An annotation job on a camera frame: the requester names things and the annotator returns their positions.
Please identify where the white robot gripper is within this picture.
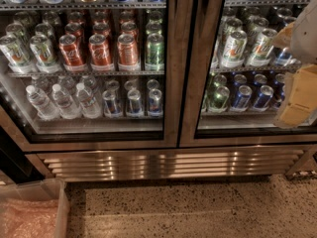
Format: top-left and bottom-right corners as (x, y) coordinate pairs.
(272, 0), (317, 129)

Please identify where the fridge glass door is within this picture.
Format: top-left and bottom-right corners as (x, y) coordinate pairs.
(1, 0), (193, 153)
(180, 0), (317, 147)

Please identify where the door 7up can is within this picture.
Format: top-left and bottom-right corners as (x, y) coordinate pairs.
(221, 30), (248, 68)
(245, 28), (277, 67)

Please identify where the right door left 7up can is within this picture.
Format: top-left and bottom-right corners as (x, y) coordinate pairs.
(221, 30), (248, 68)

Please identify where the steel fridge bottom grille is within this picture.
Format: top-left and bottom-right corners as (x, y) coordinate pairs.
(27, 144), (316, 182)

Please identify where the silver blue tall can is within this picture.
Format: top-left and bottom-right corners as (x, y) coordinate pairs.
(273, 48), (293, 66)

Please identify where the left blue can lower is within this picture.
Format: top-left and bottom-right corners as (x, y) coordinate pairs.
(231, 85), (253, 112)

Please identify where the green can lower right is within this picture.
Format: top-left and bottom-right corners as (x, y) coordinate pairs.
(208, 85), (230, 113)

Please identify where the front green soda can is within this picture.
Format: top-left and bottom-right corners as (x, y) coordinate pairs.
(145, 33), (164, 70)

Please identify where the right red bull can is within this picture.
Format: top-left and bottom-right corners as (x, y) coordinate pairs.
(149, 88), (162, 116)

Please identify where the red bull can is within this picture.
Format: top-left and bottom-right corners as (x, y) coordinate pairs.
(102, 90), (123, 118)
(127, 89), (144, 117)
(149, 88), (162, 116)

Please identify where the middle red bull can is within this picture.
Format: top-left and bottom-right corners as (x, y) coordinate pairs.
(127, 89), (144, 117)

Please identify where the left red bull can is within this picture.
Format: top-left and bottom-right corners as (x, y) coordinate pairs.
(102, 90), (123, 118)

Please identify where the coca-cola can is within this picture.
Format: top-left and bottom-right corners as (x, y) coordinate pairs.
(88, 34), (114, 71)
(59, 35), (87, 72)

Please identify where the right water bottle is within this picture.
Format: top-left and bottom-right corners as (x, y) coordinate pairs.
(76, 83), (102, 119)

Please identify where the water bottle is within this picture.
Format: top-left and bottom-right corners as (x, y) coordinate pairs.
(26, 85), (59, 121)
(76, 83), (102, 119)
(53, 84), (81, 120)

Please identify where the front left coca-cola can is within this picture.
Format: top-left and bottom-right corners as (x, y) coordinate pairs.
(59, 35), (87, 72)

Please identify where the middle water bottle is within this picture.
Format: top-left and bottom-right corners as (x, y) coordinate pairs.
(53, 84), (81, 120)

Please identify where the left water bottle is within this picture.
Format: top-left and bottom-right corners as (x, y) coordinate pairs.
(26, 85), (59, 121)

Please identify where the front left 7up can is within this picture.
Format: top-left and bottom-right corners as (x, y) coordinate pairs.
(0, 35), (33, 74)

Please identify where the clear plastic storage bin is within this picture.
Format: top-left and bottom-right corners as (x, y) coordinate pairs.
(0, 178), (70, 238)

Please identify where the pink bubble wrap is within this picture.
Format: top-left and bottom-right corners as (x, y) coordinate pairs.
(0, 199), (58, 238)

